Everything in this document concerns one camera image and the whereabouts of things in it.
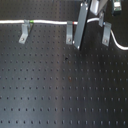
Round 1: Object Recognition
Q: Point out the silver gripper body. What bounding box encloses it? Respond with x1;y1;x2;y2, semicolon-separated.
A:
79;0;111;17

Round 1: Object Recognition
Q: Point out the long grey gripper finger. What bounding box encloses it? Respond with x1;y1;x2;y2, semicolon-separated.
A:
74;3;89;49

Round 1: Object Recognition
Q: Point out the short grey gripper finger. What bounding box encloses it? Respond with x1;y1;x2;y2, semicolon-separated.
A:
99;12;104;27

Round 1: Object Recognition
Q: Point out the white cable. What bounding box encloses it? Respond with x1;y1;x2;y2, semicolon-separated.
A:
0;17;128;52

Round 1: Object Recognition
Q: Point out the green and silver connector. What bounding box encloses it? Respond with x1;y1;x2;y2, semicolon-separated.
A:
112;0;122;15

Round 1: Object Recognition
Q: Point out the right grey cable clip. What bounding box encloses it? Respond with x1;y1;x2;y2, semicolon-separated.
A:
102;22;111;46

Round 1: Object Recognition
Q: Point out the grey cable clip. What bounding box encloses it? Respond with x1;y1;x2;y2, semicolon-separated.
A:
19;20;33;44
102;22;111;46
66;21;73;45

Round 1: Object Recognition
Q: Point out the middle grey cable clip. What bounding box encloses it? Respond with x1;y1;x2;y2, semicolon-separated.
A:
66;21;73;45

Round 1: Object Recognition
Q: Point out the left grey cable clip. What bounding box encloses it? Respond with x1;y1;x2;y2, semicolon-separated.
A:
19;20;33;44

